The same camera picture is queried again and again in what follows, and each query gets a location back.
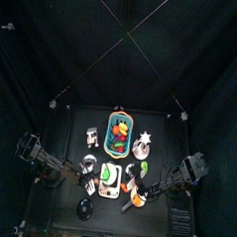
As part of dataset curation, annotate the white round plate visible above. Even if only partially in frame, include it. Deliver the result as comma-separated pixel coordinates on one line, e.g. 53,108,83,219
100,162,120,187

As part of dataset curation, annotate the thin frame brace wire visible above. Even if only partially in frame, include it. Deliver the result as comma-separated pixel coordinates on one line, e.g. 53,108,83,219
84,0,195,117
51,0,175,109

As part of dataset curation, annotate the green toy leaf vegetable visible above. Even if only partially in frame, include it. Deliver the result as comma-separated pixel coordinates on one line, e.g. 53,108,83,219
101,167,110,181

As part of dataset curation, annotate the teal toy basket orange rim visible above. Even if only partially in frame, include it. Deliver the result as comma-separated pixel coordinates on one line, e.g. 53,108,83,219
102,110,136,160

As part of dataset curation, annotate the white round toy timer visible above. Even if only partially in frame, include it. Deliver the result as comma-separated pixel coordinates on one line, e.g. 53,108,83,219
124,163,137,176

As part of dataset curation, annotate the silver frame corner bracket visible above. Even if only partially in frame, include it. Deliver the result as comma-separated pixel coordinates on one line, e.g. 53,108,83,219
179,110,189,122
0,22,17,32
48,98,59,110

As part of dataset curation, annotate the orange toy carrot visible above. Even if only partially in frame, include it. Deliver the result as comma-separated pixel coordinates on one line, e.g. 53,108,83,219
119,182,130,194

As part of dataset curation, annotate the white saucepan grey handle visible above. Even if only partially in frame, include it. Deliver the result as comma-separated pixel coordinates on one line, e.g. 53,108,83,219
120,185,149,215

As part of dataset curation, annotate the orange toy fruit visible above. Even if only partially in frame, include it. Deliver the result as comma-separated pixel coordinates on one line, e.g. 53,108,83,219
111,124,121,136

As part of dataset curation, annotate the white toy pot with lid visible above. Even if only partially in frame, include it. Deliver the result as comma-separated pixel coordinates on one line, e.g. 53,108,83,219
79,153,99,175

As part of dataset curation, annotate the yellow toy bell pepper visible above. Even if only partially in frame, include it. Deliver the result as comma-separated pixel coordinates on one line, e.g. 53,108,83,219
131,193,144,207

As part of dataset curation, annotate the white text label sticker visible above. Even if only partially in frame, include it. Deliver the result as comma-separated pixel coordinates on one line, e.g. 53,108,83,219
168,207,193,237

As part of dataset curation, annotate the light green toy fruit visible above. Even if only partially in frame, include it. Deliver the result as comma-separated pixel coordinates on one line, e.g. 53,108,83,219
140,161,150,175

